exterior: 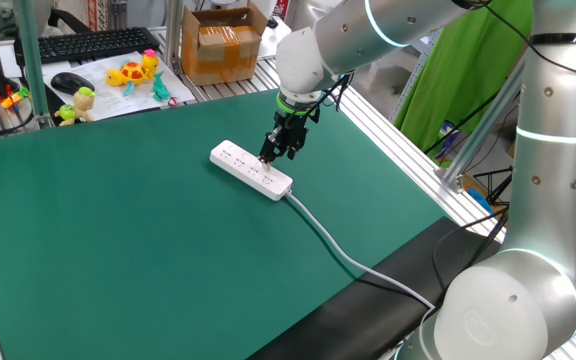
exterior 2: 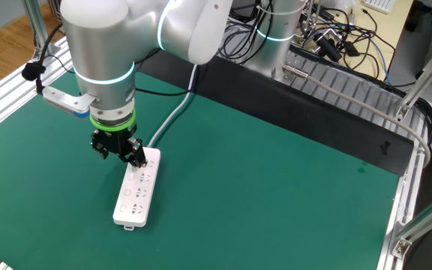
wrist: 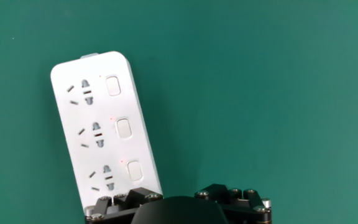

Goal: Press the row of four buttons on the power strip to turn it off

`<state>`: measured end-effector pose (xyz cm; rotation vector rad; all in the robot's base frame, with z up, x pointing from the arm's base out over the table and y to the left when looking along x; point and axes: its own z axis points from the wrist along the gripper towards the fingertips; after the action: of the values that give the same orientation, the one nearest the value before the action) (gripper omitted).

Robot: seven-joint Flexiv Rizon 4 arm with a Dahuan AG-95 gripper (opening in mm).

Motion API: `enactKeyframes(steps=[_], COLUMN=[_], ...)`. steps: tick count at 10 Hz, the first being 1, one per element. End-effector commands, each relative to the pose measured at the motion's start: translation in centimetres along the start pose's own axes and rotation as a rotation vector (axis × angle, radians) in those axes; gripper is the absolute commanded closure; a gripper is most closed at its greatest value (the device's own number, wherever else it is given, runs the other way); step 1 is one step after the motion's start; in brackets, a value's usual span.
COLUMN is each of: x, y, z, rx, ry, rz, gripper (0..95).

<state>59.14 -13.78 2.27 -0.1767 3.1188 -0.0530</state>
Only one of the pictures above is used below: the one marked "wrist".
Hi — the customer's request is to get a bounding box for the green table mat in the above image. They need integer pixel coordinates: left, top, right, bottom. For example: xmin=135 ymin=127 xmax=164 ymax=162
xmin=0 ymin=0 xmax=358 ymax=224

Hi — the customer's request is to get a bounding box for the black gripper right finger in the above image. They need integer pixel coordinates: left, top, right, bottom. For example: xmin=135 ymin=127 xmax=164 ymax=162
xmin=194 ymin=183 xmax=273 ymax=224

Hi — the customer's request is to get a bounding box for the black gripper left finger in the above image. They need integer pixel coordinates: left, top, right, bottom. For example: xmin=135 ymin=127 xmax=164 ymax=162
xmin=84 ymin=186 xmax=164 ymax=224

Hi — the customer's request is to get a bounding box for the white four-socket power strip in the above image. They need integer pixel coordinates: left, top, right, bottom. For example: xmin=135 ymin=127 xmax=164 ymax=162
xmin=50 ymin=50 xmax=163 ymax=212

